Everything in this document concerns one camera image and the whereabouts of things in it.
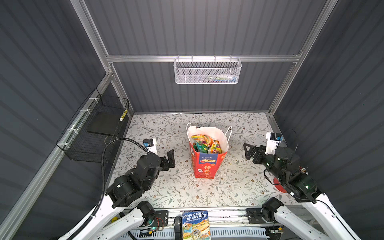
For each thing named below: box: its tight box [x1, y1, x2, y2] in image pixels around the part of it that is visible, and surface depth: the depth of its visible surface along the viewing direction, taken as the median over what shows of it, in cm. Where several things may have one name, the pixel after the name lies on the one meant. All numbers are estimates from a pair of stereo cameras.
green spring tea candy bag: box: [193, 140, 210, 154], surface depth 84 cm
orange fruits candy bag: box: [210, 139, 222, 154], surface depth 82 cm
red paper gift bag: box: [186, 122, 233, 179], surface depth 81 cm
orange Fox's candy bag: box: [191, 133, 214, 147], surface depth 83 cm
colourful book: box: [182, 210, 212, 240], surface depth 71 cm
